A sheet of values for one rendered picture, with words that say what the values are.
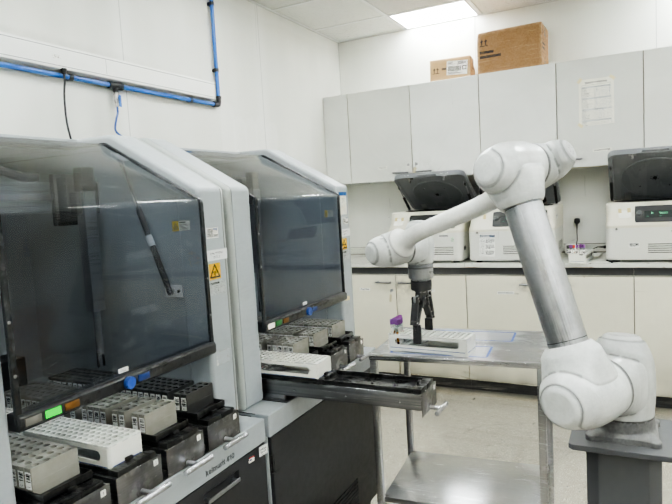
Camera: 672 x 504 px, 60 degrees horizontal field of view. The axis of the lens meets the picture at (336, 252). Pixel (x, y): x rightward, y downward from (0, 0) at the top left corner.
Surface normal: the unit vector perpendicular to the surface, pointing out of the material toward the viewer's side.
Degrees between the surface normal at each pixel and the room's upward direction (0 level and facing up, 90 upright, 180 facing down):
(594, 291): 90
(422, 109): 90
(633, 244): 90
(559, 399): 100
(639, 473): 90
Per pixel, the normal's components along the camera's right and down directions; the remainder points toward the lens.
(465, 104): -0.45, 0.11
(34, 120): 0.89, -0.01
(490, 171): -0.81, 0.00
